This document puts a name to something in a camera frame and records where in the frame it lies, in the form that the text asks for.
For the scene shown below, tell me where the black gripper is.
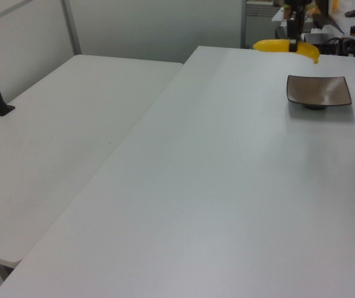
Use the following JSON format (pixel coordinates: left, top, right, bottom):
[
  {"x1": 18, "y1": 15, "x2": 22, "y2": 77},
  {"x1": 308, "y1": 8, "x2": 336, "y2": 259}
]
[{"x1": 283, "y1": 0, "x2": 311, "y2": 53}]

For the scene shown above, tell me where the yellow plastic banana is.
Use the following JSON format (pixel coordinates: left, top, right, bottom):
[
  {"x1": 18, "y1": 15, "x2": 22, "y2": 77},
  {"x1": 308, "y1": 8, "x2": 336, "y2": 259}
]
[{"x1": 252, "y1": 38, "x2": 321, "y2": 65}]

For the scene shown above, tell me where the brown square ceramic plate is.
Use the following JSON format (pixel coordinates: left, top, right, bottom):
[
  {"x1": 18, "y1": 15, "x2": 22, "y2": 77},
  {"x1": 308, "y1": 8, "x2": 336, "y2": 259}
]
[{"x1": 286, "y1": 74, "x2": 353, "y2": 111}]

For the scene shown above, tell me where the perforated grey metal panel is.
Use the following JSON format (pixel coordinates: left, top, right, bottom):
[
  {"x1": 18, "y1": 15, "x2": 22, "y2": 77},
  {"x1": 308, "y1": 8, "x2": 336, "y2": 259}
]
[{"x1": 240, "y1": 0, "x2": 278, "y2": 49}]

